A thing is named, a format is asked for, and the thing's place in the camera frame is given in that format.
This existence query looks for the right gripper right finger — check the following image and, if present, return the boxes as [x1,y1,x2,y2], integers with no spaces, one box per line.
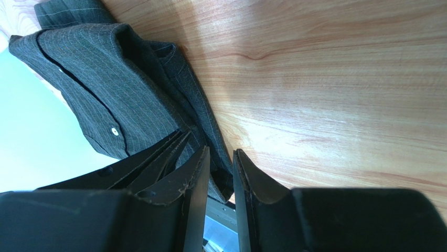
[233,149,446,251]

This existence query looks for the aluminium frame rail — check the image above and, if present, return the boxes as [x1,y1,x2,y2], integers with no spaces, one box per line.
[203,197,239,252]

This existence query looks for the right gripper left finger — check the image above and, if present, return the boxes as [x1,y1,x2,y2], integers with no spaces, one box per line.
[1,147,210,251]

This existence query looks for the dark pinstriped long sleeve shirt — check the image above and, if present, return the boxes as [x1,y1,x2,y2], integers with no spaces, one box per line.
[8,1,234,203]

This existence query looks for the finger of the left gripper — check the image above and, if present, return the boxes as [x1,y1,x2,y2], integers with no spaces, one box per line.
[39,130,191,192]

